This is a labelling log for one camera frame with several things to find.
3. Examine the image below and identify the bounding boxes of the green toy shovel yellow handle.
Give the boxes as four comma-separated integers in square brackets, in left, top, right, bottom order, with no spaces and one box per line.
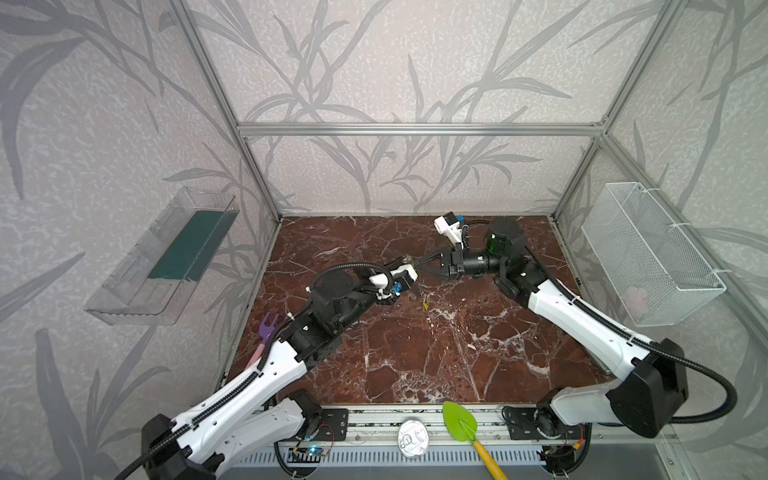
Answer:
[442,401,507,480]

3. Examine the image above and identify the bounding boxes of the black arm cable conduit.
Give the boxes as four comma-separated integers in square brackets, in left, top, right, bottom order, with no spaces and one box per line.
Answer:
[113,261,395,480]
[461,219,738,426]

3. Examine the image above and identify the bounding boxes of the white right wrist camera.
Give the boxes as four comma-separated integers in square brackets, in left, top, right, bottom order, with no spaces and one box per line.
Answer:
[433,212,465,249]

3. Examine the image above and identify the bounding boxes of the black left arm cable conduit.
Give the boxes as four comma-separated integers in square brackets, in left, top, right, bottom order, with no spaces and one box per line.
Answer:
[113,261,395,480]

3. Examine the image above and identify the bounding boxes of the purple toy rake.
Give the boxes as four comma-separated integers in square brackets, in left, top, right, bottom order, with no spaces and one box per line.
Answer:
[246,312,280,368]

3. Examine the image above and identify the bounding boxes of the pink object in basket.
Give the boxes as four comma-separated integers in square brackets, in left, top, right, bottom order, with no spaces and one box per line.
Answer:
[622,286,650,320]

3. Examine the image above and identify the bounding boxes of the white wire mesh basket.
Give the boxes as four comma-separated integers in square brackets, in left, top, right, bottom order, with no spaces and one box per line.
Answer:
[582,182,726,327]

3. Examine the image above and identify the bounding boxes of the round silver tin lid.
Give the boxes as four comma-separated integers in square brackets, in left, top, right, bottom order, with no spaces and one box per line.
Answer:
[397,419,429,459]

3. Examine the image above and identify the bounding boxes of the clear plastic wall tray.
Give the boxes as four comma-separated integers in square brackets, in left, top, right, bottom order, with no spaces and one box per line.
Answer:
[84,187,240,326]

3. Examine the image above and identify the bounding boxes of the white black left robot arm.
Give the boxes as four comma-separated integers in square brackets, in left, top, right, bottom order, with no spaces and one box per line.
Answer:
[118,257,418,479]

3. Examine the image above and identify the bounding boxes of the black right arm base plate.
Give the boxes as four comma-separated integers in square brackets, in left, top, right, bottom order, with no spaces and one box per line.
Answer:
[501,405,583,443]

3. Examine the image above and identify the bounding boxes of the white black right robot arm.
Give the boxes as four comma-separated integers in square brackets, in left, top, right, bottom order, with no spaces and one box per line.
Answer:
[417,212,688,438]

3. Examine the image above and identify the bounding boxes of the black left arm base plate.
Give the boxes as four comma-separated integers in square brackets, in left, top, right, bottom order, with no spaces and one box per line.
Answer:
[286,408,350,443]

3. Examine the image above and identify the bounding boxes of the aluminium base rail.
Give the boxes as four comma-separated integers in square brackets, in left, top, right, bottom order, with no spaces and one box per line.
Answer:
[161,403,697,480]

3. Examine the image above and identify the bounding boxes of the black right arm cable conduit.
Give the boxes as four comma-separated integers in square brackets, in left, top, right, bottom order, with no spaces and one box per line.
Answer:
[461,219,738,426]

